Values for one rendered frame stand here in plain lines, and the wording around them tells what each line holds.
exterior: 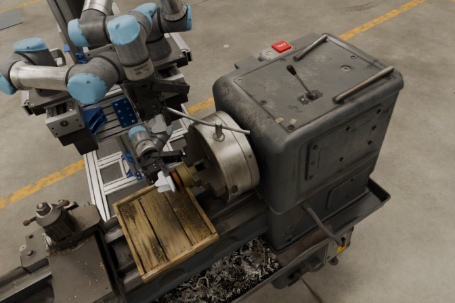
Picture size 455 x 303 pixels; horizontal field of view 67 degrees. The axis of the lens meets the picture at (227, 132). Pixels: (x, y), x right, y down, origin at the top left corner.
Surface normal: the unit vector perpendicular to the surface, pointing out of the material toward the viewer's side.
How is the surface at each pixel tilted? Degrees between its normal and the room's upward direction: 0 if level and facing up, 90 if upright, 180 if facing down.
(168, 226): 0
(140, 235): 0
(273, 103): 0
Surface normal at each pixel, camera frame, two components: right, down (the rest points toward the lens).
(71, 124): 0.40, 0.62
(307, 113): -0.11, -0.70
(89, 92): -0.23, 0.70
